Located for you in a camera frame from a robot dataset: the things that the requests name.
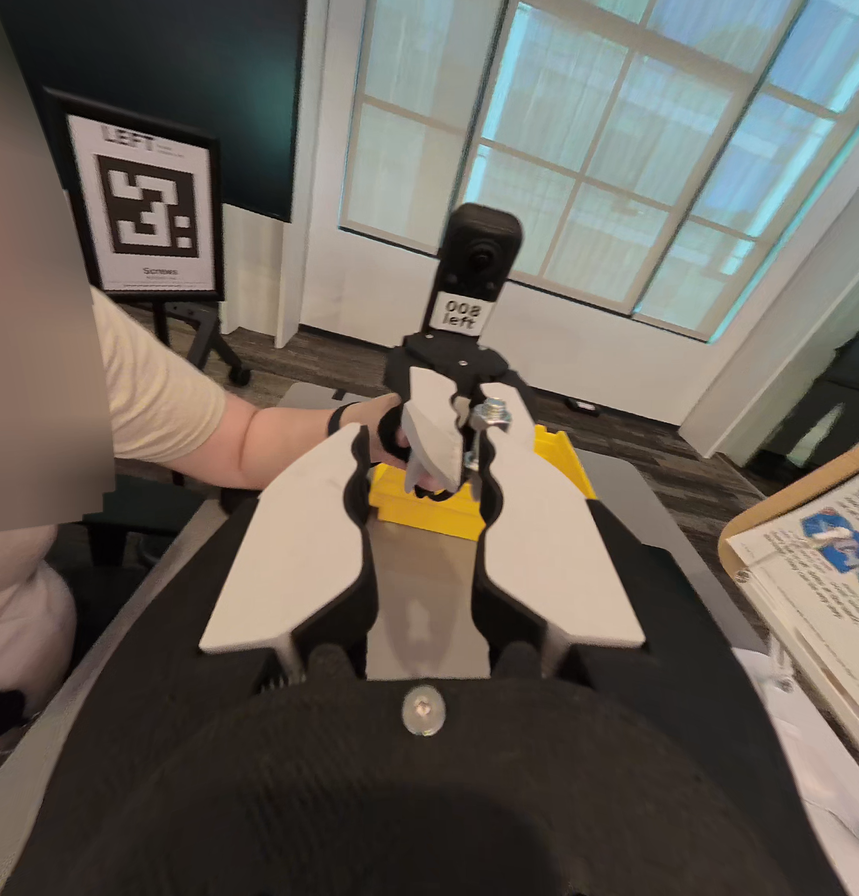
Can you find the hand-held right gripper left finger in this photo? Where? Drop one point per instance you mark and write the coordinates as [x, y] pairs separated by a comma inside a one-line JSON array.
[[289, 560]]

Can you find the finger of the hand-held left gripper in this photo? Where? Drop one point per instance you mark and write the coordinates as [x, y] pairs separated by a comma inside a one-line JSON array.
[[519, 413], [429, 427]]

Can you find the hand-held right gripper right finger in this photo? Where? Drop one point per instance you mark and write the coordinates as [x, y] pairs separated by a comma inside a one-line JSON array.
[[562, 560]]

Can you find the steel hex bolt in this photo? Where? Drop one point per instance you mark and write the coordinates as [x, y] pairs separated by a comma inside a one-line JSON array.
[[491, 414]]

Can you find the yellow plastic bin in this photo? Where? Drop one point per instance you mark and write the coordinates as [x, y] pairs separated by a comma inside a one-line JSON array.
[[429, 511]]

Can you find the person's left hand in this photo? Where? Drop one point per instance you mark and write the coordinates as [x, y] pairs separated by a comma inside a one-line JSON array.
[[373, 420]]

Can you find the black wristband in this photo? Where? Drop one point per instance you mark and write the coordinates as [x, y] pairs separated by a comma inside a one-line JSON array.
[[338, 420]]

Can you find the instruction sheet on clipboard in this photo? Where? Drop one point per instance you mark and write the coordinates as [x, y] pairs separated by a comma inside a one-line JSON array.
[[786, 490]]

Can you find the printed instruction sheet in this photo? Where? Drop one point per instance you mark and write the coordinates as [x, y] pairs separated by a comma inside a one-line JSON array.
[[821, 595]]

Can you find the white framed window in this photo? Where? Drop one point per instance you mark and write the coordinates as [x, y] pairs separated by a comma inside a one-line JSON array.
[[611, 140]]

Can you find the marker sign on black stand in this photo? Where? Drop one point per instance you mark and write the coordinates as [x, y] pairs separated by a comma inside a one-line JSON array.
[[156, 280]]

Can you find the white tray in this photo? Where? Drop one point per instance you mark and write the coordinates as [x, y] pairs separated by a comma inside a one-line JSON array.
[[807, 770]]

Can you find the dark wall panel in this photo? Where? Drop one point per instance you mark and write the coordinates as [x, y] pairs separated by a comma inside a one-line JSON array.
[[191, 70]]

